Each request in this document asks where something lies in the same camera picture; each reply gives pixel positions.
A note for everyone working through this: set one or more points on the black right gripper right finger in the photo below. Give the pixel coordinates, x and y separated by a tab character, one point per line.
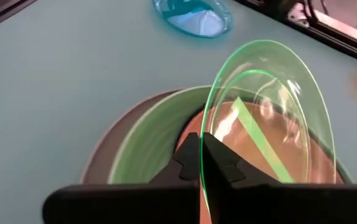
221	168

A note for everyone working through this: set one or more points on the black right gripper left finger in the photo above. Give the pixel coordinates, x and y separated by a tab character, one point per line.
184	174

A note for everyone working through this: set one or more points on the medium salmon plate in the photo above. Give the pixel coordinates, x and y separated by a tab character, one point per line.
195	125

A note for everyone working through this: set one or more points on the large light green plate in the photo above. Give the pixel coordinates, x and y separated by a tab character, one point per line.
147	140

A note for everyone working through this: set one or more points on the small transparent green plate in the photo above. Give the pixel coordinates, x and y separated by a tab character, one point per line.
290	77

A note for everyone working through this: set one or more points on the small transparent blue plate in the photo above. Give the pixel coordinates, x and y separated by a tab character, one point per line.
193	21

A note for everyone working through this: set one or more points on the green table mat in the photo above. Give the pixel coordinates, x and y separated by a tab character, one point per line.
56	77

